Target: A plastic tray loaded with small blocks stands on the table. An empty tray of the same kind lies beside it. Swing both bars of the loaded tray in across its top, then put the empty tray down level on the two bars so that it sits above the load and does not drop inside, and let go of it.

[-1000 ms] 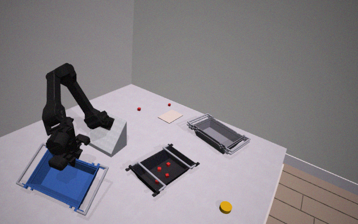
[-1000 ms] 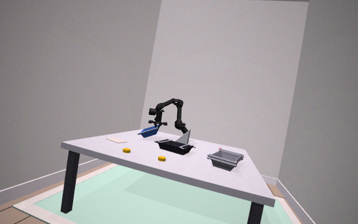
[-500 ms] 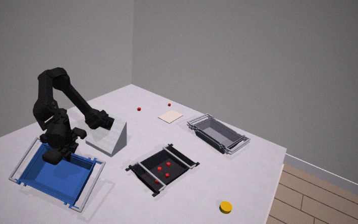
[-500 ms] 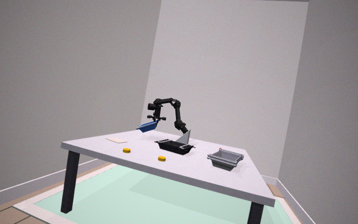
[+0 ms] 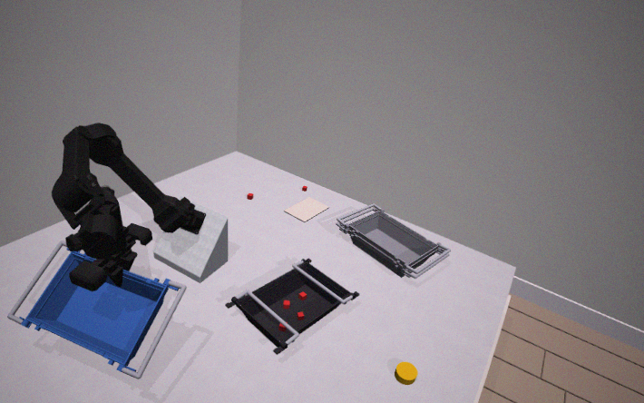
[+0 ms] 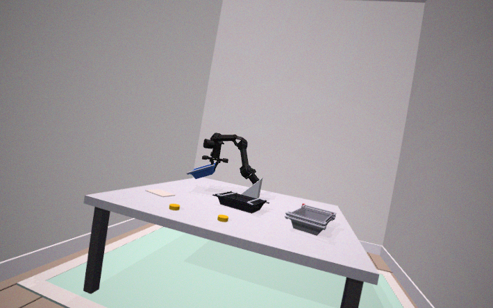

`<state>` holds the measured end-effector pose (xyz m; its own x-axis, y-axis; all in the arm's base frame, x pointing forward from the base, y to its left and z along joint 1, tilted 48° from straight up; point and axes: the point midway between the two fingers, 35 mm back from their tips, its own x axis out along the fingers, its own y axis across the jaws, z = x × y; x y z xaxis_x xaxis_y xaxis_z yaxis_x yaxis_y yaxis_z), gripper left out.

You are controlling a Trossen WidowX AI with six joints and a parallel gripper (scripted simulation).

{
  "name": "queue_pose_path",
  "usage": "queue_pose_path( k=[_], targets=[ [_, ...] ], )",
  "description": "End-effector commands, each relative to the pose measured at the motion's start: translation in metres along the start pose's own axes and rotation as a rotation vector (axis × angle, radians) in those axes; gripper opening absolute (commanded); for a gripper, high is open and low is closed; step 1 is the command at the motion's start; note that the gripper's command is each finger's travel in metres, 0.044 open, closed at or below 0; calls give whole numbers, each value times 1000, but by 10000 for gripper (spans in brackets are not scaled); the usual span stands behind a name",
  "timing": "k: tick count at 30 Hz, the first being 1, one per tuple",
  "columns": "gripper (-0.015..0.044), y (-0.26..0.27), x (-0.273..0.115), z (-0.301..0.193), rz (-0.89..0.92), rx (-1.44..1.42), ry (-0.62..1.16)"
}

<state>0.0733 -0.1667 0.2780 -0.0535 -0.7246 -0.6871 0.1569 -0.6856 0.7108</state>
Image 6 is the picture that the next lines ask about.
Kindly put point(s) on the yellow cylinder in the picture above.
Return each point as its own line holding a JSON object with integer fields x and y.
{"x": 174, "y": 207}
{"x": 222, "y": 218}

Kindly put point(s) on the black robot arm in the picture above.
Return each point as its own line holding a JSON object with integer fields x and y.
{"x": 216, "y": 142}

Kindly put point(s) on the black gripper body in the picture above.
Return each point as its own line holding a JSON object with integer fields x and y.
{"x": 215, "y": 154}

